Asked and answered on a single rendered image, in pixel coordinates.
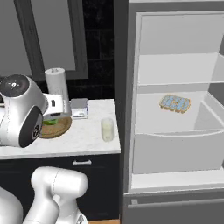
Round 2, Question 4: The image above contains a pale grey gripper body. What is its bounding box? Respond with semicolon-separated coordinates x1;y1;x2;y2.
42;98;73;122

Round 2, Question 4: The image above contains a glass of lemonade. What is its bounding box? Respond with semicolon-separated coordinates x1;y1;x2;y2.
100;117;115;143

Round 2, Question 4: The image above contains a grey fridge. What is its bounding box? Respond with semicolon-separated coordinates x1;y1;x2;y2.
122;0;224;224

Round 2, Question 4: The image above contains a white fridge crisper drawer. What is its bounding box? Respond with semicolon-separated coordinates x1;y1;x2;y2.
132;129;224;175

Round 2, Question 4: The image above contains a grey and white box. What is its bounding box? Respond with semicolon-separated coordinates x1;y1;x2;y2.
70;97;89;120

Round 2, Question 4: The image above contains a round wooden cutting board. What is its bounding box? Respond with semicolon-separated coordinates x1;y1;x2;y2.
38;115;74;140

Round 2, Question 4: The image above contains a green vegetable piece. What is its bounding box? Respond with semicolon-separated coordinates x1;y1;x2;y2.
43;118;59;126

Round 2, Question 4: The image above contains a white paper towel roll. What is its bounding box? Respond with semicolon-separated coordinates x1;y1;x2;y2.
44;67;70;102

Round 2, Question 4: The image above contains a black base cupboard front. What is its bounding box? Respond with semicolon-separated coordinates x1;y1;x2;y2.
0;153;121;221

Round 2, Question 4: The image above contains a grey freezer drawer front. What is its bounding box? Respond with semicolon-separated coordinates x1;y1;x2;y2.
123;192;224;224

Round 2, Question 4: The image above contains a silver drawer handle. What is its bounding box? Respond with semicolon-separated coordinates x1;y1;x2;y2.
72;159;93;166

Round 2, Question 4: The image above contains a grey wall cupboard door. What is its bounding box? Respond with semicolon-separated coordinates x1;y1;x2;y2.
13;0;89;81
0;0;33;78

